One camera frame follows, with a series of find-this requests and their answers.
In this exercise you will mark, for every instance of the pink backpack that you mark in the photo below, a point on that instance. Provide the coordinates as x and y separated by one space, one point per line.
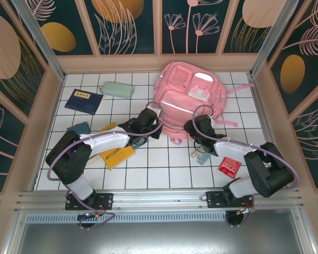
180 105

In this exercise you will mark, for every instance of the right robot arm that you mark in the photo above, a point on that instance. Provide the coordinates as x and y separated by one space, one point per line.
267 169

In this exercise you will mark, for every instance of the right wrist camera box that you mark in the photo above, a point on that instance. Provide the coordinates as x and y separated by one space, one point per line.
212 121

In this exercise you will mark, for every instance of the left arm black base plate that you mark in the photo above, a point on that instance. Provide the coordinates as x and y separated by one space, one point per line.
106 201

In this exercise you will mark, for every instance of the thin navy book yellow label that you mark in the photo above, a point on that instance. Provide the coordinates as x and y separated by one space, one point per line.
83 101

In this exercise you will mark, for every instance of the mint green pencil case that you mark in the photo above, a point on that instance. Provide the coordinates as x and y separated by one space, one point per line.
118 90

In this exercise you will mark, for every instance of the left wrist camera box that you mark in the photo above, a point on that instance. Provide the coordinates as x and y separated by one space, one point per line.
154 109

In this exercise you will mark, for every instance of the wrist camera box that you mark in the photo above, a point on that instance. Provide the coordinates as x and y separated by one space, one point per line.
212 121
154 109

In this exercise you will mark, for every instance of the yellow power connector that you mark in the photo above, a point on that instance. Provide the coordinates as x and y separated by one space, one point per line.
245 210

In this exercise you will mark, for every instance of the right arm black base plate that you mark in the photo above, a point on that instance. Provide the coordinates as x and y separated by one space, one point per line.
214 199

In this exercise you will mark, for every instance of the small teal box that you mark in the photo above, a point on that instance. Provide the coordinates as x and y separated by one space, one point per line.
79 128

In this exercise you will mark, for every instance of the aluminium frame post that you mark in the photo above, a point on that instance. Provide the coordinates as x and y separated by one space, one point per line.
270 39
43 42

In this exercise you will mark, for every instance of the aluminium side rail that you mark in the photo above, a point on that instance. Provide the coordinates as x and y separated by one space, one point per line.
263 119

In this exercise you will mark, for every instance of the red card pack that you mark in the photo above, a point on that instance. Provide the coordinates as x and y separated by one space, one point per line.
230 167

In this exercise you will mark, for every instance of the aluminium mounting rail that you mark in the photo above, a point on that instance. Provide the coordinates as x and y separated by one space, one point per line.
159 198

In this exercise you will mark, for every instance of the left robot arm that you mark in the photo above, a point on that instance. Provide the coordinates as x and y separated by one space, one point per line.
66 158

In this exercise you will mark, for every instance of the small green circuit board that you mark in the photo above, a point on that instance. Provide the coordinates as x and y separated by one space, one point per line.
88 215

